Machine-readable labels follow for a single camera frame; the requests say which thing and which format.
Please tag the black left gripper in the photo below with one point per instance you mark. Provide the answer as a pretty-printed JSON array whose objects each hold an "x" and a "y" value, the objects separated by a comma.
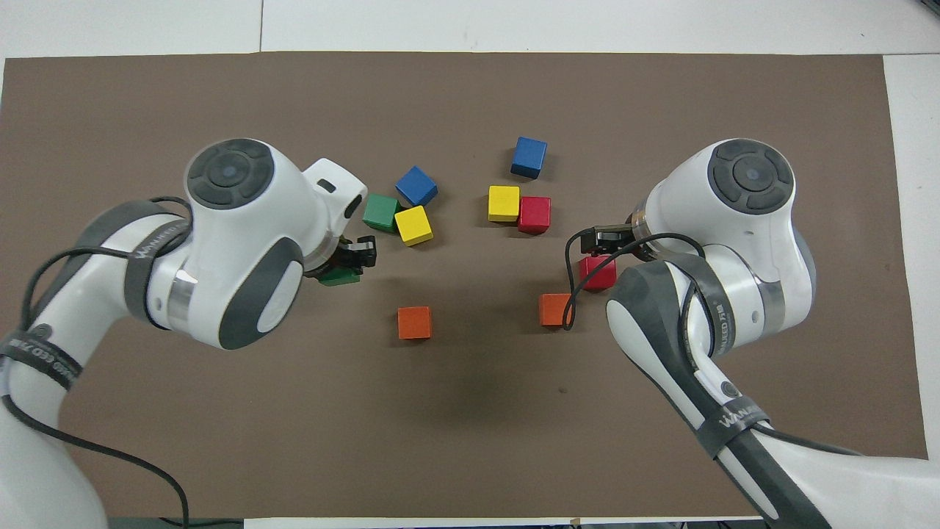
[{"x": 344, "y": 257}]

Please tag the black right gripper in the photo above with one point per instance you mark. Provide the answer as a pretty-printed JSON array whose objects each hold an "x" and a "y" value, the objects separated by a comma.
[{"x": 631, "y": 239}]

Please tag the red wooden cube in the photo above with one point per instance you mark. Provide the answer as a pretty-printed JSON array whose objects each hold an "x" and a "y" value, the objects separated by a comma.
[
  {"x": 534, "y": 214},
  {"x": 597, "y": 273}
]

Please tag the green wooden cube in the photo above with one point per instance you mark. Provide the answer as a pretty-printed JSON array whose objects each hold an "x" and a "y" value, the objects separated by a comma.
[
  {"x": 380, "y": 211},
  {"x": 341, "y": 278}
]

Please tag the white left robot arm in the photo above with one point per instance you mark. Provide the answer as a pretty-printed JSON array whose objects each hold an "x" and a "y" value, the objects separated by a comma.
[{"x": 235, "y": 220}]

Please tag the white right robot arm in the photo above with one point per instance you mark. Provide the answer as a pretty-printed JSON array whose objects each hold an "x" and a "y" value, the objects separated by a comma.
[{"x": 734, "y": 220}]

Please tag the yellow wooden cube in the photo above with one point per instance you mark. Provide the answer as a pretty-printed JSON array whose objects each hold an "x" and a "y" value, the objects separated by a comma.
[
  {"x": 413, "y": 225},
  {"x": 504, "y": 203}
]

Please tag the blue wooden cube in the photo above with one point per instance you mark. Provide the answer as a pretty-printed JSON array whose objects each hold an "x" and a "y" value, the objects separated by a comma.
[
  {"x": 416, "y": 185},
  {"x": 529, "y": 157}
]

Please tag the orange wooden cube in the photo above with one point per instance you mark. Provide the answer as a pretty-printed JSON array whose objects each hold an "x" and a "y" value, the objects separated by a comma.
[
  {"x": 552, "y": 309},
  {"x": 414, "y": 322}
]

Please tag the brown paper table mat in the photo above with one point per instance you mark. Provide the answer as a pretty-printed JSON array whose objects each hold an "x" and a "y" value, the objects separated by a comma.
[{"x": 470, "y": 441}]

